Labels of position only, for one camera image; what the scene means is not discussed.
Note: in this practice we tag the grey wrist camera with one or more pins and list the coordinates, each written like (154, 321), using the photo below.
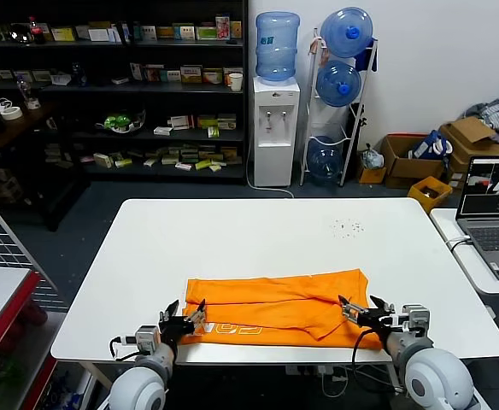
(415, 320)
(147, 339)

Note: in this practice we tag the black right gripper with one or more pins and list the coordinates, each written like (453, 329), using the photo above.
(377, 321)

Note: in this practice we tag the orange and white box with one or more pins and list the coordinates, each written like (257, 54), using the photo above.
(190, 74)

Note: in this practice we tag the white power strip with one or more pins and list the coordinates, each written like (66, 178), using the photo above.
(301, 370)

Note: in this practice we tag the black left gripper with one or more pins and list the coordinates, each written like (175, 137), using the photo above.
(177, 329)

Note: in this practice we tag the small white cup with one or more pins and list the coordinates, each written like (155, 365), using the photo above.
(32, 104)

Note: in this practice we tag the white tape roll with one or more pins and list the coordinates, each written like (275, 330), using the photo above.
(10, 113)

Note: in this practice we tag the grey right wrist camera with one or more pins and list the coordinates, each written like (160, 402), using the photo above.
(415, 320)

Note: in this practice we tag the black slim stand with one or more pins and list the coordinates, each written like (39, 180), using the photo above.
(358, 124)

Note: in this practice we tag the labelled blue water jug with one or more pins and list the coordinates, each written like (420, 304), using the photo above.
(275, 55)

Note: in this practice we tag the white box with red stripe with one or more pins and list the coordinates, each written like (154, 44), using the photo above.
(182, 123)

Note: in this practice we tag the white paper cup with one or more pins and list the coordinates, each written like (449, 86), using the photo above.
(235, 83)

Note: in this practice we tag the white side table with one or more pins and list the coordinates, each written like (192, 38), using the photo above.
(467, 273)

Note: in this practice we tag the dark blue hanging cloth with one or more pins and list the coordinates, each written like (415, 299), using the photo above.
(362, 62)

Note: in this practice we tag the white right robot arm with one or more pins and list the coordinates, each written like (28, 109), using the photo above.
(437, 376)

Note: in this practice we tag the yellow upright box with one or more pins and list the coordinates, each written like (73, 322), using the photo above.
(236, 30)

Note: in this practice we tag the black shelving unit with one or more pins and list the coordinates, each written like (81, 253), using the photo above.
(147, 89)

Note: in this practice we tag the green and white box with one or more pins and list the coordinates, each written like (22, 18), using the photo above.
(205, 33)

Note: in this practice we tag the grey open laptop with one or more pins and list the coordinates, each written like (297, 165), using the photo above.
(489, 239)

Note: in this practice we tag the yellow plastic bin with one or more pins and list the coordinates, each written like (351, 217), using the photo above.
(418, 198)

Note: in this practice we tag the pink printed box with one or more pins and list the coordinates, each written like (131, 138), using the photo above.
(221, 27)

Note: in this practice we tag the brown wooden table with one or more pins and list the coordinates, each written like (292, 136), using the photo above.
(19, 124)

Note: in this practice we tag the yellow-green flat box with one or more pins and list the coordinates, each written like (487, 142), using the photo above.
(62, 34)

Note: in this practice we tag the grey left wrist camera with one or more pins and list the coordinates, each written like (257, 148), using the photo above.
(147, 339)

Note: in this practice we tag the orange t-shirt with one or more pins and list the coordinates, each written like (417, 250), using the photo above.
(275, 312)

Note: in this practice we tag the large flapped cardboard box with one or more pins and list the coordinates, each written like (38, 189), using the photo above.
(467, 132)

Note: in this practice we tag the white water dispenser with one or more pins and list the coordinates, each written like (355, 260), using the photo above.
(275, 162)

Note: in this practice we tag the cola bottle with red cap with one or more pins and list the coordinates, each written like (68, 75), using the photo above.
(36, 32)

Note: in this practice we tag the open cardboard box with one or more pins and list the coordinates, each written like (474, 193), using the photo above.
(403, 166)

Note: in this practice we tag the small flat white box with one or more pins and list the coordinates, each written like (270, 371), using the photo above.
(163, 131)

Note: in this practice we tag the plain white box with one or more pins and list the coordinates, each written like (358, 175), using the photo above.
(101, 35)

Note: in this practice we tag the clear plastic bottle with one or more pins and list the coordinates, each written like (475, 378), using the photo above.
(24, 89)

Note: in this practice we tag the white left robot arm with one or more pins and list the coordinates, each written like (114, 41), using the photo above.
(142, 384)

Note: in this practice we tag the small cardboard box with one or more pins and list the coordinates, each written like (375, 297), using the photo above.
(371, 176)

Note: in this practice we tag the dark blue bottle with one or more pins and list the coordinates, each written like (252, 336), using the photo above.
(78, 74)

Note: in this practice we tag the glass bowl with green items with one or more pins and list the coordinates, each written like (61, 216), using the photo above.
(119, 121)

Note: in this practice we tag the small green box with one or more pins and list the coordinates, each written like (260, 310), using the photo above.
(213, 132)

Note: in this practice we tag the crumpled clear plastic bag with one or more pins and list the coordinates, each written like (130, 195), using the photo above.
(371, 158)

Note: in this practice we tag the white metal jug rack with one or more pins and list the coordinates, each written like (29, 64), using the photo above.
(306, 128)

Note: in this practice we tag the shiny round bowl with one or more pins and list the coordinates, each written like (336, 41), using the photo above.
(21, 34)

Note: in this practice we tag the red and white box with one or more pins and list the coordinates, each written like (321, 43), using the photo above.
(212, 77)

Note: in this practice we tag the white work table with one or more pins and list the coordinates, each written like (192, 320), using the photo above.
(147, 239)

